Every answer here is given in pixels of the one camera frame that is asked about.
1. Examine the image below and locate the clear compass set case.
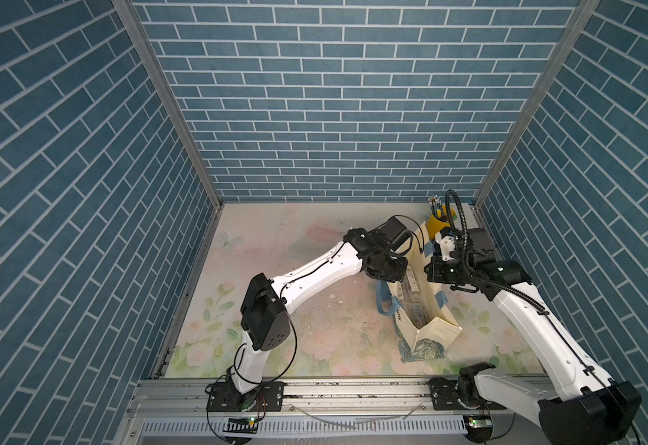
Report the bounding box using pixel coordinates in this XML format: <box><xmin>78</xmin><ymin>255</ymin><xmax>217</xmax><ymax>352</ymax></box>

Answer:
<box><xmin>401</xmin><ymin>265</ymin><xmax>429</xmax><ymax>328</ymax></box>

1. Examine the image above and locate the cream canvas tote bag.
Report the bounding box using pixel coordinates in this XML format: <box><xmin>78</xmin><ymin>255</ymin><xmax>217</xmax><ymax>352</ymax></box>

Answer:
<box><xmin>376</xmin><ymin>226</ymin><xmax>462</xmax><ymax>363</ymax></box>

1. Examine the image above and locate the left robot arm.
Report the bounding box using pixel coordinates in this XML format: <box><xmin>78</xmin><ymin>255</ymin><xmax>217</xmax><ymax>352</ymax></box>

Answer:
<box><xmin>227</xmin><ymin>216</ymin><xmax>420</xmax><ymax>394</ymax></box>

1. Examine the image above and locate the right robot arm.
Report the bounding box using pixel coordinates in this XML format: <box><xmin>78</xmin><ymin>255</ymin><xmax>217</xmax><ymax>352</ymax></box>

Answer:
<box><xmin>424</xmin><ymin>227</ymin><xmax>642</xmax><ymax>444</ymax></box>

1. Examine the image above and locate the yellow pen holder cup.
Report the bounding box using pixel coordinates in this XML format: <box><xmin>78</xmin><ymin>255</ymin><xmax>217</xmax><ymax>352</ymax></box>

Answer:
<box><xmin>426</xmin><ymin>205</ymin><xmax>450</xmax><ymax>240</ymax></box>

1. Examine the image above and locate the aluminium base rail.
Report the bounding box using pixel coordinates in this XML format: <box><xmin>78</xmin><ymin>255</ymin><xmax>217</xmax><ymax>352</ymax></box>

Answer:
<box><xmin>114</xmin><ymin>370</ymin><xmax>556</xmax><ymax>444</ymax></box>

